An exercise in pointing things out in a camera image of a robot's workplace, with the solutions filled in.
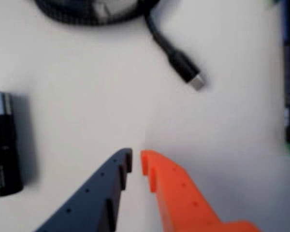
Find coiled black braided usb cable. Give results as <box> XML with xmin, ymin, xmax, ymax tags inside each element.
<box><xmin>33</xmin><ymin>0</ymin><xmax>207</xmax><ymax>92</ymax></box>

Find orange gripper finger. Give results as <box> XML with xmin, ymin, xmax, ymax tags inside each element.
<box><xmin>140</xmin><ymin>149</ymin><xmax>263</xmax><ymax>232</ymax></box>

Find black cylindrical battery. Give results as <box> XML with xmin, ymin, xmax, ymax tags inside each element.
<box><xmin>0</xmin><ymin>89</ymin><xmax>24</xmax><ymax>199</ymax></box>

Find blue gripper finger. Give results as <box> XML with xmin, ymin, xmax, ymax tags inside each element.
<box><xmin>33</xmin><ymin>148</ymin><xmax>133</xmax><ymax>232</ymax></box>

